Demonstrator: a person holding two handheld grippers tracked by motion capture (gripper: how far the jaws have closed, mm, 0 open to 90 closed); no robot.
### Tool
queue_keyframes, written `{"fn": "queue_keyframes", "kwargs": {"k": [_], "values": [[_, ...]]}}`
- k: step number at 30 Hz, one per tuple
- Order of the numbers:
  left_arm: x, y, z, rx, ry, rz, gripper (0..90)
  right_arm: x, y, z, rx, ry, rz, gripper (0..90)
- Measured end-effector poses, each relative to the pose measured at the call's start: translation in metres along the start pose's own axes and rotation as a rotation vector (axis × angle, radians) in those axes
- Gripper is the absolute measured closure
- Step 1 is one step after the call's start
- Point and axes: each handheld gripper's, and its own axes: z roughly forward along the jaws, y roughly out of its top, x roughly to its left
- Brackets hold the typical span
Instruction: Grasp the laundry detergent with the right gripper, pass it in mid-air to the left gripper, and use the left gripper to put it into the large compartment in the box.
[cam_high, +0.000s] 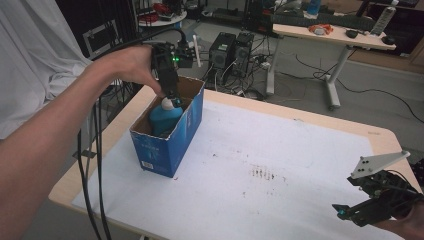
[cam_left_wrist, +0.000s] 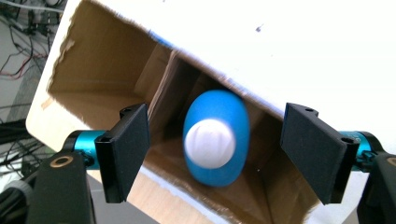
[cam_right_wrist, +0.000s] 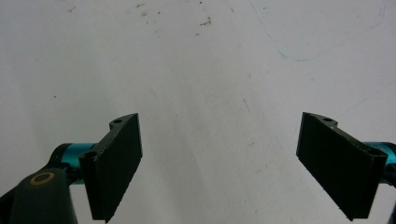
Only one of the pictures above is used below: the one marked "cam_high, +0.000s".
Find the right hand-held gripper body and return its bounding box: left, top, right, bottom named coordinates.
left=346, top=149, right=424, bottom=228

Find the black keyboard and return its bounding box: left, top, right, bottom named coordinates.
left=270, top=13, right=377, bottom=32

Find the red cable bundle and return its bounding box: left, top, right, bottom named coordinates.
left=145, top=2, right=175, bottom=22

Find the person's right hand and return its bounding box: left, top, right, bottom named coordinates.
left=372, top=199, right=424, bottom=240

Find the gray tape strip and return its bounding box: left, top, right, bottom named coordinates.
left=72, top=149, right=98, bottom=160

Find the orange and gray object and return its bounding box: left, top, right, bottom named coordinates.
left=308, top=23, right=334, bottom=36

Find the person's left hand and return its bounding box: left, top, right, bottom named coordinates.
left=89, top=44, right=166, bottom=98

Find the white table mat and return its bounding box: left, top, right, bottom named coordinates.
left=70, top=99, right=406, bottom=240

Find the white legged wooden desk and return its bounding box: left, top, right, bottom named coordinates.
left=265, top=22, right=398, bottom=112

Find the black floor cable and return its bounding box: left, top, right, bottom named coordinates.
left=294, top=54, right=424, bottom=124

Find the round white table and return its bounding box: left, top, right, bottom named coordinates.
left=137, top=9, right=188, bottom=28

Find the blue water bottle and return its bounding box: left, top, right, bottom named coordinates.
left=305, top=0, right=323, bottom=16

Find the white power strip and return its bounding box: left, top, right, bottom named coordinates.
left=369, top=4, right=398, bottom=37

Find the white curtain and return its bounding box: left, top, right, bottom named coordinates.
left=0, top=0, right=94, bottom=140

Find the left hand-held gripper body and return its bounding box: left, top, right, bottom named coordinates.
left=151, top=34, right=203, bottom=88

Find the black computer tower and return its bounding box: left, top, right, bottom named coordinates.
left=233, top=31, right=255, bottom=77
left=208, top=31, right=237, bottom=72

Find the blue cardboard box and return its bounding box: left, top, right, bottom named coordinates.
left=129, top=75, right=205, bottom=179

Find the black cable bundle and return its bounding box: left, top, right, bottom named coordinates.
left=77, top=28, right=188, bottom=240

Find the blue plastic bottle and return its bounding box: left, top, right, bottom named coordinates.
left=148, top=97, right=185, bottom=138

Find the black case with silver frame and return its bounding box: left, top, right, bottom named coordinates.
left=81, top=19, right=122, bottom=58

